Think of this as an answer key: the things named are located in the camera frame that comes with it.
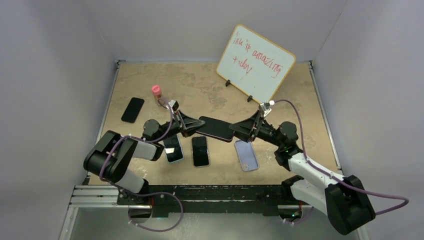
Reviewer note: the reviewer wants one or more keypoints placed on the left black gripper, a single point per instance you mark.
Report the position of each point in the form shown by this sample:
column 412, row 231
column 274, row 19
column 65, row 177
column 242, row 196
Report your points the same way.
column 188, row 125

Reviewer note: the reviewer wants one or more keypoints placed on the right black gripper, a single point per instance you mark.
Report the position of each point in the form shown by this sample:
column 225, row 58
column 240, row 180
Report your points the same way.
column 244, row 129

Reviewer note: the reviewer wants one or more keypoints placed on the black phone case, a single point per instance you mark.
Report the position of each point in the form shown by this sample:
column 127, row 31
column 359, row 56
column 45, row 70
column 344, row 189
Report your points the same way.
column 213, row 125

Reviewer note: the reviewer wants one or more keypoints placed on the lavender phone case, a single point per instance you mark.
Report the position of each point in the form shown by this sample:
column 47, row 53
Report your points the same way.
column 246, row 155

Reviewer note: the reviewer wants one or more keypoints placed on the light blue phone case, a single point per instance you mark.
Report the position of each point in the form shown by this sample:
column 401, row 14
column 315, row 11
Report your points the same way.
column 180, row 155

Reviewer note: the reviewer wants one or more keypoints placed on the clear magsafe phone case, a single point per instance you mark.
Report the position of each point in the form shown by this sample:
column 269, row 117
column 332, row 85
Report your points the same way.
column 193, row 152

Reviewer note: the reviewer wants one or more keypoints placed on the black phone purple edge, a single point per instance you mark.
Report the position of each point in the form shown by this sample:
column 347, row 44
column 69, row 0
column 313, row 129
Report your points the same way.
column 218, row 136

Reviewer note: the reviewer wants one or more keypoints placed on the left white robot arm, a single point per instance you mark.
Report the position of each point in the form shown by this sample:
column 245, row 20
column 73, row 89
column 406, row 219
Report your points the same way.
column 110, row 158

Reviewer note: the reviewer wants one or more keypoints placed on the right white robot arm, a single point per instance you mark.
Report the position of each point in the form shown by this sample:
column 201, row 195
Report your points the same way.
column 340, row 198

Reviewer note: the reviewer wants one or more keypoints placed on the pink capped small bottle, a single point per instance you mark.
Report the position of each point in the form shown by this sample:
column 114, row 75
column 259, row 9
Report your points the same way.
column 158, row 96

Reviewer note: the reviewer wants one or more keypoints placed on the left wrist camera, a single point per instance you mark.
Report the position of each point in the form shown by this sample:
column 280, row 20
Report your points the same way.
column 174, row 105

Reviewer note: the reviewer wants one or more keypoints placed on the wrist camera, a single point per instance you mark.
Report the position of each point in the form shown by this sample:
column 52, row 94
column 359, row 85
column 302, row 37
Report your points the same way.
column 264, row 109
column 174, row 105

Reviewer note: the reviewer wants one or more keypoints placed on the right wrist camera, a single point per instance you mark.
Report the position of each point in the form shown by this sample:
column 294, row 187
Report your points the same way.
column 264, row 109

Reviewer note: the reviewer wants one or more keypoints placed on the whiteboard with yellow frame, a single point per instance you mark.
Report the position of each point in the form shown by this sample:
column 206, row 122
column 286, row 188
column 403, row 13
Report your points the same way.
column 254, row 65

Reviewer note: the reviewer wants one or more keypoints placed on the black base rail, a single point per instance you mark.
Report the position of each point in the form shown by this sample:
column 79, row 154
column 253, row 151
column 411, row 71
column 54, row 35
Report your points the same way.
column 272, row 200

